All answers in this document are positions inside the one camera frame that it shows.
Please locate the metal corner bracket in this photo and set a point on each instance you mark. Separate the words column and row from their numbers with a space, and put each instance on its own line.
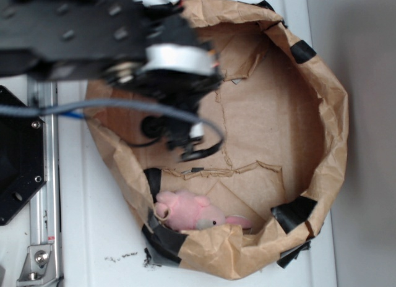
column 39, row 266

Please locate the aluminium extrusion rail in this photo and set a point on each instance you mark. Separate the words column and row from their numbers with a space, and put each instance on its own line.
column 45, row 206

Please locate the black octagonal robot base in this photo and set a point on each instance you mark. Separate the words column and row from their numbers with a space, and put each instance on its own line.
column 22, row 163

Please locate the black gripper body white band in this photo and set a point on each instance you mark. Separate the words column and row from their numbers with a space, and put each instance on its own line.
column 179, row 71

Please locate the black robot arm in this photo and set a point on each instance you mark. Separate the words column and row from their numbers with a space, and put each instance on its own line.
column 61, row 40

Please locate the pink plush bunny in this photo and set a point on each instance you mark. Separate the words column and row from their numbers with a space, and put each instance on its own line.
column 183, row 210

